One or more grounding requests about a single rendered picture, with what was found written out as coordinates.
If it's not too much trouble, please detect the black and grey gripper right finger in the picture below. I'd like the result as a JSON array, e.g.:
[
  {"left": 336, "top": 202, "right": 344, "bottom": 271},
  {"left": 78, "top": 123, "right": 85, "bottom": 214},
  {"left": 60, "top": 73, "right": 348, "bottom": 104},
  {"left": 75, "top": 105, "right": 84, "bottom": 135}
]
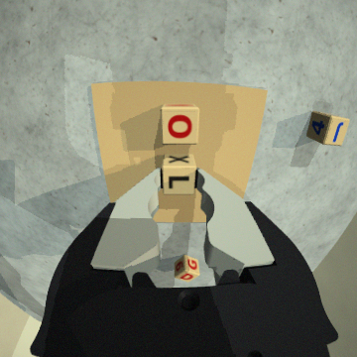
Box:
[{"left": 194, "top": 168, "right": 338, "bottom": 344}]

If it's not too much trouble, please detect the tan mat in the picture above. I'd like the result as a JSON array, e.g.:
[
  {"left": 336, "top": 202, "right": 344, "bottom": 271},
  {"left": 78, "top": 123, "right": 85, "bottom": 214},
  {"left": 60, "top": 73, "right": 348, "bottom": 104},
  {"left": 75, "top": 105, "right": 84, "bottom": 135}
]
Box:
[{"left": 91, "top": 81, "right": 268, "bottom": 222}]

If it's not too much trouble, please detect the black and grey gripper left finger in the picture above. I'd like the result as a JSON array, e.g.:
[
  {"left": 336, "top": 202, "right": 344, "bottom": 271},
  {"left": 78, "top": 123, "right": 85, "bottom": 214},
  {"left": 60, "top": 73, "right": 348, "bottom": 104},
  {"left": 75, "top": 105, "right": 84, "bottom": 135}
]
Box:
[{"left": 30, "top": 168, "right": 163, "bottom": 357}]

